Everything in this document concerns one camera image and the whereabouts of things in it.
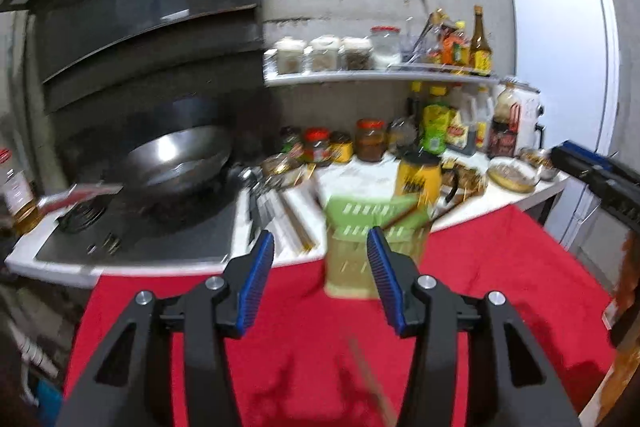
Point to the red-lid clear jar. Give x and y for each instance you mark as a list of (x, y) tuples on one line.
[(385, 47)]

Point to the plate of food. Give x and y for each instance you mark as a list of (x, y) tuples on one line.
[(465, 179)]

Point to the white rice cooker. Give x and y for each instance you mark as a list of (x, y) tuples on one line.
[(531, 107)]

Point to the black wok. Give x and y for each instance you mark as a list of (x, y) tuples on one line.
[(175, 162)]

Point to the yellow-label oil bottle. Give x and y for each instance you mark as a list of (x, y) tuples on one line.
[(484, 117)]

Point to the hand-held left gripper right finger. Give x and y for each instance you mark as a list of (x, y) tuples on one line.
[(382, 277)]

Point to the red table cloth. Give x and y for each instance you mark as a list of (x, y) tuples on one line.
[(300, 357)]

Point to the clear storage jar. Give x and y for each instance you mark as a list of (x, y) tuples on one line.
[(356, 53), (324, 53), (287, 56)]

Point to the yellow-label jar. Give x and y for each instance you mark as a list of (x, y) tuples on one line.
[(341, 147)]

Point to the steel bowl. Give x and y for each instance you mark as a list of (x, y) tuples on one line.
[(540, 159)]

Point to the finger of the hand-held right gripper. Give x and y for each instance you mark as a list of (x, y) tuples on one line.
[(585, 154), (575, 164)]

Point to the round glass jar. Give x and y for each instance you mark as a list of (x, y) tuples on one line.
[(402, 134)]

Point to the orange-label bottle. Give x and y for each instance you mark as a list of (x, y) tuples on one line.
[(457, 49)]

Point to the tall brown sauce bottle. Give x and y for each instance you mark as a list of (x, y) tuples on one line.
[(481, 42)]

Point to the steel plate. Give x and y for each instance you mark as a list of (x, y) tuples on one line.
[(280, 167)]

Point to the large red-lid jar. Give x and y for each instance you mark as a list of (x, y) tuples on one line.
[(371, 139)]

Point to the green plastic utensil holder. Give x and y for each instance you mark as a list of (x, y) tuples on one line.
[(347, 267)]

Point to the pile of chopsticks on counter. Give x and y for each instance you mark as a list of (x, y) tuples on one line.
[(295, 219)]

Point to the black gas stove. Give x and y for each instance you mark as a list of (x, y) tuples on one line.
[(150, 237)]

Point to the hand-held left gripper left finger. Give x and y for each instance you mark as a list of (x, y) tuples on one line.
[(257, 277)]

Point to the white wall shelf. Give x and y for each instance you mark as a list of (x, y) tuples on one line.
[(350, 77)]

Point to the dark jar with red label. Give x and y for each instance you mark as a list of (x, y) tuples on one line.
[(505, 127)]

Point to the dark sauce bottle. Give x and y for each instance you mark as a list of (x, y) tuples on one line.
[(415, 99)]

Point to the green and yellow bottle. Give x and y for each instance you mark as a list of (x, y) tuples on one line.
[(434, 122)]

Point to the white fridge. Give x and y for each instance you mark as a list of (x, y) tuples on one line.
[(565, 57)]

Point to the yellow bowl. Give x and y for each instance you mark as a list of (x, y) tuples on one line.
[(512, 174)]

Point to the red-lid sauce jar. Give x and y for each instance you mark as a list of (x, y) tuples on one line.
[(317, 146)]

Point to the clear oil jug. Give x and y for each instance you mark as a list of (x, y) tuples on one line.
[(462, 122)]

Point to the amber oil bottle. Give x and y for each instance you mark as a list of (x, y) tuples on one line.
[(15, 194)]

